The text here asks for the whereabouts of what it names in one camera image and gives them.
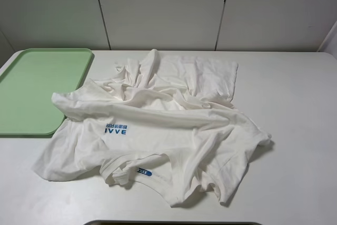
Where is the white short sleeve t-shirt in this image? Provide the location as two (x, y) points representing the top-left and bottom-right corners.
(33, 50), (271, 207)

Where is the green plastic tray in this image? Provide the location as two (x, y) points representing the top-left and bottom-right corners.
(1, 48), (93, 137)

